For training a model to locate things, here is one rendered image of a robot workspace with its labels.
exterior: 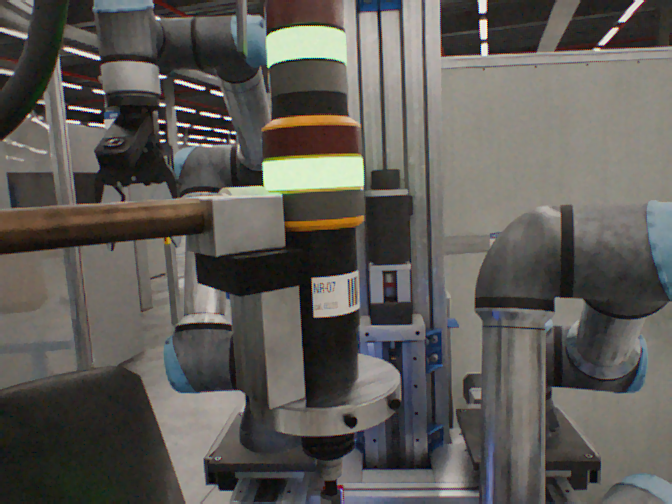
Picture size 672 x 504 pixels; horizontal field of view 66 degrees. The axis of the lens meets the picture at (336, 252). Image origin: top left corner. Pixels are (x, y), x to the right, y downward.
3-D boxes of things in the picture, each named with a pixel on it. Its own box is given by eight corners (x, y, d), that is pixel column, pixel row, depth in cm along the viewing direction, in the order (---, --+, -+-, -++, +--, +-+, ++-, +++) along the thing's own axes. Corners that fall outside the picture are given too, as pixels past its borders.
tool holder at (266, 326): (258, 477, 18) (237, 196, 17) (184, 412, 24) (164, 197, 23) (434, 402, 24) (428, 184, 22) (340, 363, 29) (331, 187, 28)
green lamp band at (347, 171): (299, 189, 20) (297, 157, 20) (247, 191, 23) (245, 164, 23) (384, 184, 23) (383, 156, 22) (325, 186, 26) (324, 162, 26)
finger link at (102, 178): (124, 219, 74) (141, 160, 73) (119, 219, 72) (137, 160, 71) (92, 208, 74) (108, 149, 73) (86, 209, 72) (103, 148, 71)
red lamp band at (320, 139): (297, 155, 20) (295, 122, 20) (244, 162, 23) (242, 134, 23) (383, 154, 22) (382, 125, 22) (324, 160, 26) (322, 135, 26)
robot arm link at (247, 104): (292, 202, 121) (263, 51, 76) (245, 204, 121) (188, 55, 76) (291, 159, 126) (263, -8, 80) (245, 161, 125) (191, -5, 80)
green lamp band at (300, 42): (295, 54, 20) (293, 21, 20) (254, 71, 23) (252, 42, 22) (362, 62, 22) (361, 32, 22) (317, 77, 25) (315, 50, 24)
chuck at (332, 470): (327, 486, 24) (324, 437, 24) (310, 474, 25) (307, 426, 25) (350, 475, 25) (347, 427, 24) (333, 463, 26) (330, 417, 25)
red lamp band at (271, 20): (293, 18, 20) (291, -16, 20) (251, 40, 22) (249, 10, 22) (361, 30, 22) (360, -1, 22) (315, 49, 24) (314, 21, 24)
